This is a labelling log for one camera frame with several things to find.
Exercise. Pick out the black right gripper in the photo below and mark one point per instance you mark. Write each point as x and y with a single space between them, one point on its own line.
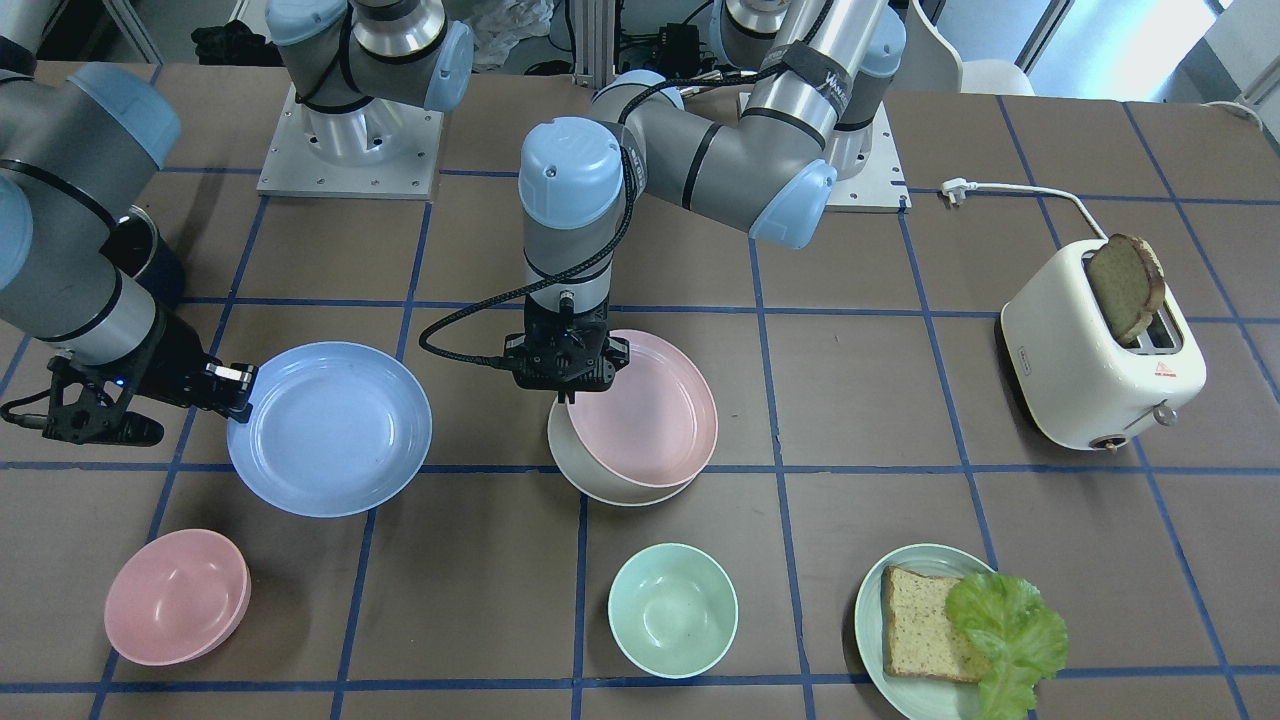
173 354

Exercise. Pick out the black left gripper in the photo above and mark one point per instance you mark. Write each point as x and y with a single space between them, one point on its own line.
616 352

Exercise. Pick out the blue plate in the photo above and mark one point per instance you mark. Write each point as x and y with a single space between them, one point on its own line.
335 429

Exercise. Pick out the pink plate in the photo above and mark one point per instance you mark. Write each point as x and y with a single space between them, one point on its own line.
657 425

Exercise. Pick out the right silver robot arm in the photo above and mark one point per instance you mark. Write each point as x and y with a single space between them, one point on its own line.
76 156

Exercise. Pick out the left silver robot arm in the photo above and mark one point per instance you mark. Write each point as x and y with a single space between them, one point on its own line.
580 177

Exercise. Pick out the white cream plate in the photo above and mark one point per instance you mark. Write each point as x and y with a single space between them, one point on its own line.
589 476

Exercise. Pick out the dark blue saucepan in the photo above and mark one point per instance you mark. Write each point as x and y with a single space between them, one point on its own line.
135 247

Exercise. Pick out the pink bowl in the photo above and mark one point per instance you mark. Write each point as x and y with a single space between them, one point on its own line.
177 598

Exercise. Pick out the mint green bowl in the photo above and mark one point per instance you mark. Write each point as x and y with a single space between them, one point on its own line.
673 611

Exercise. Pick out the brown bread slice on plate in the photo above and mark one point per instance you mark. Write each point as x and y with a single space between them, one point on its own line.
920 639

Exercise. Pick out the white chair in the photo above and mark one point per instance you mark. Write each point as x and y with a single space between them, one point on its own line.
930 63

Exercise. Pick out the mint green plate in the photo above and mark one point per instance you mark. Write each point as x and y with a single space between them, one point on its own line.
916 698

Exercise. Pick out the white toaster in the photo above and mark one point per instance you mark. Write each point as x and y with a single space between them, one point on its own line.
1082 388

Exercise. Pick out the green lettuce leaf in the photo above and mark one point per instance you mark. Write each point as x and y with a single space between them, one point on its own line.
1024 641

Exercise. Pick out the bread slice in toaster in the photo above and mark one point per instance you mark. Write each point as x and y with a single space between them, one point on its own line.
1128 283

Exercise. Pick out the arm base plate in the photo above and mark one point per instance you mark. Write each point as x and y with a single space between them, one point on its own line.
386 150
870 160

